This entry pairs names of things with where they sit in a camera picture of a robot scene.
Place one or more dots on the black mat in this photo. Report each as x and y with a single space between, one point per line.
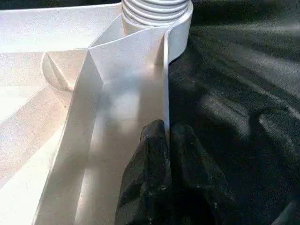
243 117

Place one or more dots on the white plastic table leg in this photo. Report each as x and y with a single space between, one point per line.
154 11

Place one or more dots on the white plastic table top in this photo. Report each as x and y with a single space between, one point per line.
108 108

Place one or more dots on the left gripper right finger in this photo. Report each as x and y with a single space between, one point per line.
197 192

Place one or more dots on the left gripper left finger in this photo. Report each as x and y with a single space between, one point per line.
147 187

